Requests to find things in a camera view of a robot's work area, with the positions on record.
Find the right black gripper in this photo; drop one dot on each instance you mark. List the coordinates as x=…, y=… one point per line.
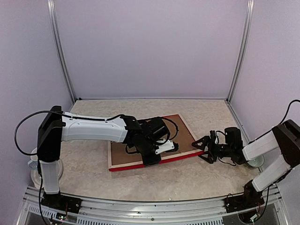
x=211, y=158

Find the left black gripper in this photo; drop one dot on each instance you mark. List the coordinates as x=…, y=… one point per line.
x=148, y=161

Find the brown backing board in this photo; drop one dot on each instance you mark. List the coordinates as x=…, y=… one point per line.
x=180, y=138

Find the red wooden picture frame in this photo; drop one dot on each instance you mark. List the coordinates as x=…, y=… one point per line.
x=173, y=158

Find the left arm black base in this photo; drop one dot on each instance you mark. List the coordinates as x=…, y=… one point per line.
x=62, y=202

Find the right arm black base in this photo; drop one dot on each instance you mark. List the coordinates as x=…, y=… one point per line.
x=240, y=202

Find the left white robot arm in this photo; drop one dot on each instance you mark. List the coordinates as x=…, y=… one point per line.
x=150, y=138

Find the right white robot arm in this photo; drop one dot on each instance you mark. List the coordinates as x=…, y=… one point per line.
x=256, y=121

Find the green ceramic bowl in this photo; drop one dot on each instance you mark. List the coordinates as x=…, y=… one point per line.
x=256, y=162

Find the light blue mug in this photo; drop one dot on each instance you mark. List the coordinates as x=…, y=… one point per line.
x=34, y=159

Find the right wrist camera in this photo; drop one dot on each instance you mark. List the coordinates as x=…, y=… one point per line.
x=214, y=137

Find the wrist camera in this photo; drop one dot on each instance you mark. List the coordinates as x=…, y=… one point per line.
x=164, y=145
x=214, y=137

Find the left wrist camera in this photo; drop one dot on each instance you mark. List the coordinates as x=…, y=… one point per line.
x=164, y=145

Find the front aluminium rail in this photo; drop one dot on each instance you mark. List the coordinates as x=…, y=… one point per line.
x=93, y=211

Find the right aluminium corner post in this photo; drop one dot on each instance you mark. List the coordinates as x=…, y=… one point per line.
x=242, y=50

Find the aluminium corner post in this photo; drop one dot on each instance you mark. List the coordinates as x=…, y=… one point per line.
x=242, y=50
x=58, y=44

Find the left aluminium corner post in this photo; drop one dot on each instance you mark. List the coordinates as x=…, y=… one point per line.
x=58, y=44

